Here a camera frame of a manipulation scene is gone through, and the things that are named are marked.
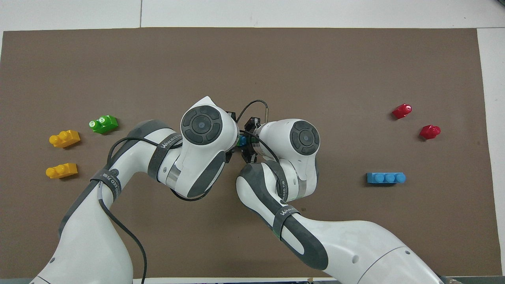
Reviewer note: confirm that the yellow two-stud brick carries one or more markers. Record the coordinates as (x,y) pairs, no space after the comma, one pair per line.
(62,170)
(65,139)

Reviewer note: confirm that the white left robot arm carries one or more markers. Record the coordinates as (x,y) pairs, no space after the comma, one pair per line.
(201,126)

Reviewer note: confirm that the brown paper table mat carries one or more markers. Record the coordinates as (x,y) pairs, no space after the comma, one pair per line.
(252,59)

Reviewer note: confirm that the green brick with white stickers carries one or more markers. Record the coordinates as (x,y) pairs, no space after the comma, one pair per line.
(104,124)

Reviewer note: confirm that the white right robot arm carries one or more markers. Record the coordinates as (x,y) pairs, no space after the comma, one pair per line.
(303,138)

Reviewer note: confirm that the blue three-stud brick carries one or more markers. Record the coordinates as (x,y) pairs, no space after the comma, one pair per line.
(386,178)
(243,140)

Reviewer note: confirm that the red one-stud brick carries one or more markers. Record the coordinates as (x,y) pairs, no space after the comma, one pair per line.
(402,111)
(429,132)

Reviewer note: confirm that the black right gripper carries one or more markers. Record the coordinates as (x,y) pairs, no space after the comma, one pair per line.
(252,140)

